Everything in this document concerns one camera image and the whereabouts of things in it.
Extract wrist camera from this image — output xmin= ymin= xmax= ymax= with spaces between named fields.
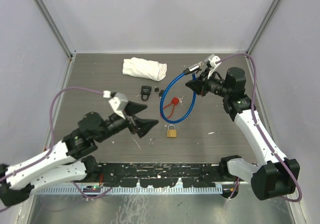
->
xmin=205 ymin=54 xmax=221 ymax=80
xmin=102 ymin=90 xmax=129 ymax=119

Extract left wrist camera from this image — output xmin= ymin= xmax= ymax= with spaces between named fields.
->
xmin=102 ymin=90 xmax=129 ymax=119

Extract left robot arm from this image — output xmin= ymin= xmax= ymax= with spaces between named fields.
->
xmin=0 ymin=101 xmax=159 ymax=207

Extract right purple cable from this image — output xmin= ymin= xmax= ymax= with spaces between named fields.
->
xmin=216 ymin=53 xmax=303 ymax=204

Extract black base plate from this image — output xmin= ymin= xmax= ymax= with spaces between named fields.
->
xmin=71 ymin=161 xmax=251 ymax=189

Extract black-headed keys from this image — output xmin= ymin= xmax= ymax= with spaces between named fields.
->
xmin=154 ymin=86 xmax=165 ymax=99

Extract brass padlock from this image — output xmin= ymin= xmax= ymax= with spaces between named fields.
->
xmin=166 ymin=124 xmax=177 ymax=138

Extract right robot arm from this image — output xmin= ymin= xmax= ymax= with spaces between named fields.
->
xmin=185 ymin=67 xmax=300 ymax=201

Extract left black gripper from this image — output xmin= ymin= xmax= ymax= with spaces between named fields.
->
xmin=96 ymin=100 xmax=159 ymax=143

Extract slotted cable duct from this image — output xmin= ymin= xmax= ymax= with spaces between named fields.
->
xmin=36 ymin=184 xmax=223 ymax=195

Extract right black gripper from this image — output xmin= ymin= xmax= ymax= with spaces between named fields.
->
xmin=185 ymin=67 xmax=231 ymax=99

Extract small brass padlock key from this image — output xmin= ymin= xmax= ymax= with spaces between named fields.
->
xmin=149 ymin=138 xmax=155 ymax=146

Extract white crumpled cloth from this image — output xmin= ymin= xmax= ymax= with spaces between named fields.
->
xmin=122 ymin=57 xmax=168 ymax=82

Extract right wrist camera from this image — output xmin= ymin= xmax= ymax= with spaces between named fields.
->
xmin=205 ymin=54 xmax=221 ymax=80

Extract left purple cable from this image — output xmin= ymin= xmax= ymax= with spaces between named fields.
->
xmin=0 ymin=86 xmax=113 ymax=214

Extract red cable padlock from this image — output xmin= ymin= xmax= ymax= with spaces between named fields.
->
xmin=163 ymin=97 xmax=180 ymax=119

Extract black padlock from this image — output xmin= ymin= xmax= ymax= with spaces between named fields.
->
xmin=140 ymin=85 xmax=152 ymax=102

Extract blue cable lock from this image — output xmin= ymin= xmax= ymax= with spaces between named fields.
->
xmin=159 ymin=61 xmax=204 ymax=125

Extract purple cable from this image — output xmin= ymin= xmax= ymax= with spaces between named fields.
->
xmin=216 ymin=53 xmax=303 ymax=204
xmin=0 ymin=86 xmax=113 ymax=214

